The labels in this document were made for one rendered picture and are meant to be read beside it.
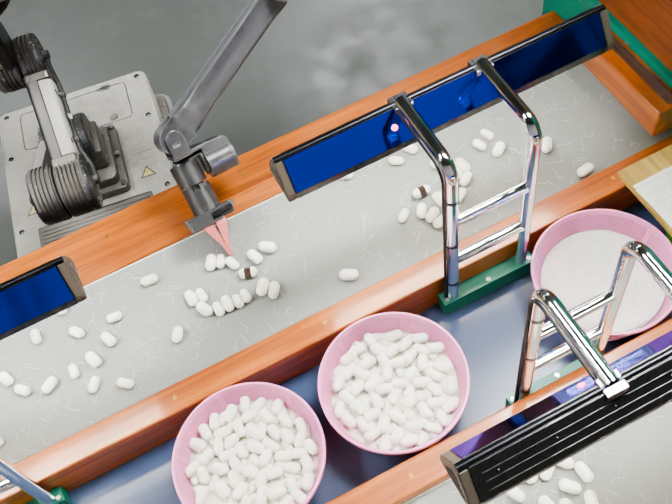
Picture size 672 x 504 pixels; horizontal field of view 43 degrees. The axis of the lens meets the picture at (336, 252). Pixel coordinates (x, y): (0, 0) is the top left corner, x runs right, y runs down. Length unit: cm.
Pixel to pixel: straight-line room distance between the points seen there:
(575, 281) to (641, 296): 12
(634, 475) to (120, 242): 105
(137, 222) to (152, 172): 47
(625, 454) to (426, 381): 35
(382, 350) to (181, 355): 38
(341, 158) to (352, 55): 168
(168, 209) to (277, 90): 127
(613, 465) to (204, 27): 230
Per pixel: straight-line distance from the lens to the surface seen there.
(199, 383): 157
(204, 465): 155
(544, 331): 133
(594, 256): 168
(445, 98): 142
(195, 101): 166
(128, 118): 239
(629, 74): 180
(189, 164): 167
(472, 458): 110
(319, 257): 167
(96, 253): 178
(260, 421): 156
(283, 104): 293
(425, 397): 152
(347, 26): 315
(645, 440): 153
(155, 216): 178
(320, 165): 137
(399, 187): 175
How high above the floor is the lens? 215
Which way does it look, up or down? 58 degrees down
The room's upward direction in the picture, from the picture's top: 13 degrees counter-clockwise
